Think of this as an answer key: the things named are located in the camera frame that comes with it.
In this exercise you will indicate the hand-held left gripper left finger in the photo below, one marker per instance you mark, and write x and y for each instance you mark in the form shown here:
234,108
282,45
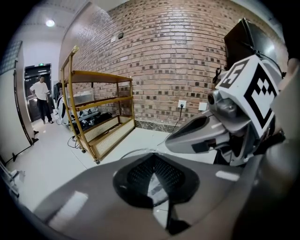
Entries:
131,186

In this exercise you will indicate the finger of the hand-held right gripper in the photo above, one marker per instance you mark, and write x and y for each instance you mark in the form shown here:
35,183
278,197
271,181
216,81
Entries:
197,126
197,144

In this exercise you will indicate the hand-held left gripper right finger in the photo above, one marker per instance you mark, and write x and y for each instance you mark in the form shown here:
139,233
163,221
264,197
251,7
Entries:
180,184

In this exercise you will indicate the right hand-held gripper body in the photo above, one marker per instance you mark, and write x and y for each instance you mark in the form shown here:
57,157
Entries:
253,93

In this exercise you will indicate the clear plastic bag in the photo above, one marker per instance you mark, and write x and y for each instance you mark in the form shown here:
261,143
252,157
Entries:
157,187

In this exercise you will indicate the person's right hand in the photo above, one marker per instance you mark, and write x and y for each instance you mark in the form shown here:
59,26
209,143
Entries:
293,72

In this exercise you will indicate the black flat monitor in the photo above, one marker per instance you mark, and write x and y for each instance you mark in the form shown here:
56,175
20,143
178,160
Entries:
236,47

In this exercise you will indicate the black items in cart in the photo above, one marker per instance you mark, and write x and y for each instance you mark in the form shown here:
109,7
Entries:
93,119

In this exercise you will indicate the white box on cart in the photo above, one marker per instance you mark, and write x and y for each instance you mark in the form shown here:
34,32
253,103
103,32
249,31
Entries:
84,95

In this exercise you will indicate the white and black robot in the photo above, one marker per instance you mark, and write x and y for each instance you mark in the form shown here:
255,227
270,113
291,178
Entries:
62,110

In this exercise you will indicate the wooden rattan shelf cart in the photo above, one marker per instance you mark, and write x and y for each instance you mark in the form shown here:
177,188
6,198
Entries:
100,76

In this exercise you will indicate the white curved floor stand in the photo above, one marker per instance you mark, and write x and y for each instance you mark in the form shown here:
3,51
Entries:
17,175

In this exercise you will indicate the green exit sign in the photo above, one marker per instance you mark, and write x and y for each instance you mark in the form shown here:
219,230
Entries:
40,64

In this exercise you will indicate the black glass door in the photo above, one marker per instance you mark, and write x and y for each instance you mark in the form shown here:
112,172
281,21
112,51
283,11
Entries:
29,72

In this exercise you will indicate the round ceiling light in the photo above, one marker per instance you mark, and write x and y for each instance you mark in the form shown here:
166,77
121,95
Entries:
50,23

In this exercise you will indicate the blank white wall plate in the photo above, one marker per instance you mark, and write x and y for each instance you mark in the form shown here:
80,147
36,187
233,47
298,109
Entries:
203,106

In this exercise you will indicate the white wall socket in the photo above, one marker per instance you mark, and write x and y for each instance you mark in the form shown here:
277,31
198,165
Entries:
184,102

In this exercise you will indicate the black wall switch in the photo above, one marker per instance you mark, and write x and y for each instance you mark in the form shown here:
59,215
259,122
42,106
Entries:
120,35

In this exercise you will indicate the white wall switch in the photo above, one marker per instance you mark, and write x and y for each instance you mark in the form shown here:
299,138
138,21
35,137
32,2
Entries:
113,39

